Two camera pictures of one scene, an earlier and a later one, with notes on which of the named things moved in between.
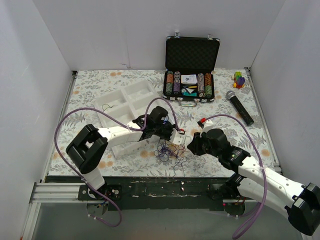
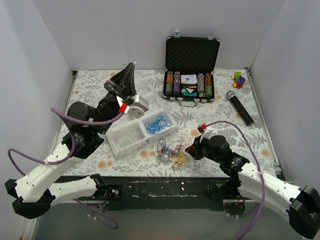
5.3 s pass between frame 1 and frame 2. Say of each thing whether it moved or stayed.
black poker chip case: stayed
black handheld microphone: stayed
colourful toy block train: stayed
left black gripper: moved
